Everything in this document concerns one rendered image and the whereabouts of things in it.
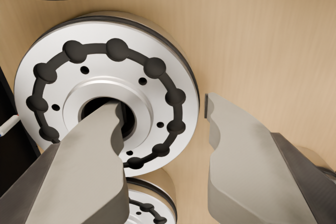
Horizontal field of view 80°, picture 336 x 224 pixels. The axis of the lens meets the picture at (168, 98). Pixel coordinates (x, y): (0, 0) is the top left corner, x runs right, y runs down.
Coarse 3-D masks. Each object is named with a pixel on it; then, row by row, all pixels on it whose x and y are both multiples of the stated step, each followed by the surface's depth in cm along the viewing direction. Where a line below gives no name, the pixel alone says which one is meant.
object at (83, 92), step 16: (96, 80) 10; (112, 80) 10; (80, 96) 10; (96, 96) 10; (112, 96) 10; (128, 96) 10; (144, 96) 11; (64, 112) 11; (80, 112) 11; (144, 112) 11; (144, 128) 11; (128, 144) 12
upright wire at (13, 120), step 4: (12, 116) 11; (16, 116) 11; (8, 120) 11; (12, 120) 11; (16, 120) 11; (4, 124) 11; (8, 124) 11; (12, 124) 11; (0, 128) 10; (4, 128) 11; (8, 128) 11; (0, 132) 10; (4, 132) 10
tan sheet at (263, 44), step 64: (0, 0) 11; (64, 0) 11; (128, 0) 11; (192, 0) 12; (256, 0) 12; (320, 0) 12; (0, 64) 13; (192, 64) 13; (256, 64) 14; (320, 64) 14; (320, 128) 16; (192, 192) 20
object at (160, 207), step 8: (128, 184) 15; (128, 192) 15; (136, 192) 15; (144, 192) 15; (152, 192) 15; (136, 200) 15; (144, 200) 15; (152, 200) 15; (160, 200) 15; (136, 208) 15; (144, 208) 16; (152, 208) 16; (160, 208) 16; (168, 208) 16; (136, 216) 16; (144, 216) 16; (152, 216) 16; (160, 216) 17; (168, 216) 16
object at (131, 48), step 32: (64, 32) 9; (96, 32) 9; (128, 32) 9; (32, 64) 10; (64, 64) 10; (96, 64) 10; (128, 64) 10; (160, 64) 10; (32, 96) 11; (64, 96) 11; (160, 96) 11; (192, 96) 11; (32, 128) 12; (64, 128) 12; (160, 128) 12; (192, 128) 12; (128, 160) 14; (160, 160) 13
